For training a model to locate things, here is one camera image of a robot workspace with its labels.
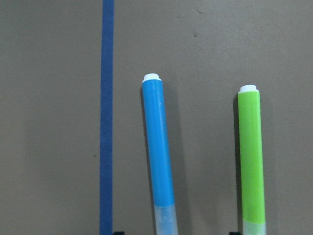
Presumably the green marker pen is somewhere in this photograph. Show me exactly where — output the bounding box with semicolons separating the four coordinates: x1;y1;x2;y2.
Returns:
238;85;266;235

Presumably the blue marker pen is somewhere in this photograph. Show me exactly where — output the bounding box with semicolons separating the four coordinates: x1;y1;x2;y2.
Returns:
142;73;178;235

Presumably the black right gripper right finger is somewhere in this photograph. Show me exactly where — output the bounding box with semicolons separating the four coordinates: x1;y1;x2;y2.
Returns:
229;231;242;235

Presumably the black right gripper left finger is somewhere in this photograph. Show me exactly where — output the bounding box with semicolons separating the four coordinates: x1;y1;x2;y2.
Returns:
112;231;125;235

